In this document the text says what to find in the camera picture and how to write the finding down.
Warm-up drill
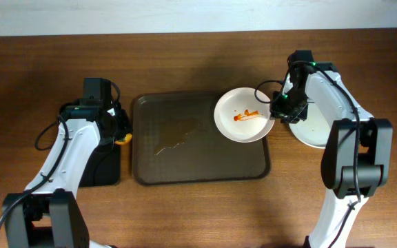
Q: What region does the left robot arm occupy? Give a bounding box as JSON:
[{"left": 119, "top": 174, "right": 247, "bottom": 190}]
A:
[{"left": 0, "top": 78, "right": 132, "bottom": 247}]

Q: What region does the white plate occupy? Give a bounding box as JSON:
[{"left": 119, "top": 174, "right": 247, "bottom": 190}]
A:
[
  {"left": 287, "top": 103, "right": 334, "bottom": 149},
  {"left": 214, "top": 87, "right": 275, "bottom": 143}
]

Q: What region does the green and orange sponge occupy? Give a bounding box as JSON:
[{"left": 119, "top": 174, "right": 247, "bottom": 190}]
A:
[{"left": 114, "top": 134, "right": 132, "bottom": 145}]

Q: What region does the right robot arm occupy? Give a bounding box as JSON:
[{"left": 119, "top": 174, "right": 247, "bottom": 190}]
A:
[{"left": 269, "top": 50, "right": 393, "bottom": 248}]

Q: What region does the brown plastic serving tray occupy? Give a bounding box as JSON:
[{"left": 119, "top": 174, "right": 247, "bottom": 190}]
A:
[{"left": 132, "top": 92, "right": 272, "bottom": 186}]

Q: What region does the black rectangular tray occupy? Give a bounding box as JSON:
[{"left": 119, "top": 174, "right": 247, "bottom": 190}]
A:
[{"left": 59, "top": 101, "right": 123, "bottom": 188}]

